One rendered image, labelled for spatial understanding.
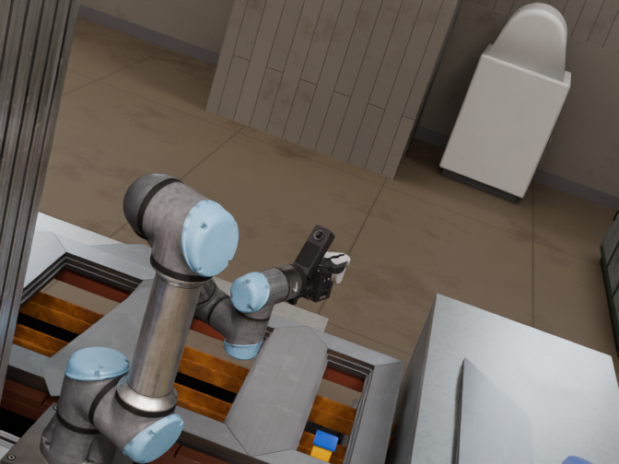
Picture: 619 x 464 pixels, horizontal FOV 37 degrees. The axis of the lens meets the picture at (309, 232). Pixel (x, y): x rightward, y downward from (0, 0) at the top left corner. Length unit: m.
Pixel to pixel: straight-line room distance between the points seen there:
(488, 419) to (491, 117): 5.37
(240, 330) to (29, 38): 0.79
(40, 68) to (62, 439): 0.79
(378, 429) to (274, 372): 0.34
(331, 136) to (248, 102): 0.71
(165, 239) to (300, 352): 1.35
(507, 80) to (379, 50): 1.12
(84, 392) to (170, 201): 0.45
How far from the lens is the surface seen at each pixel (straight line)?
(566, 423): 2.71
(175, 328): 1.67
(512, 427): 2.52
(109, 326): 2.74
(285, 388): 2.68
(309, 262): 1.97
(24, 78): 1.43
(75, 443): 1.93
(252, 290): 1.84
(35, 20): 1.41
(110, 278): 3.04
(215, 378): 2.94
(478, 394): 2.60
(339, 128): 7.33
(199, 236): 1.55
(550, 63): 7.64
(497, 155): 7.76
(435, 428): 2.42
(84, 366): 1.84
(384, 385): 2.87
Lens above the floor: 2.31
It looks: 23 degrees down
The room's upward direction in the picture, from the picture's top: 18 degrees clockwise
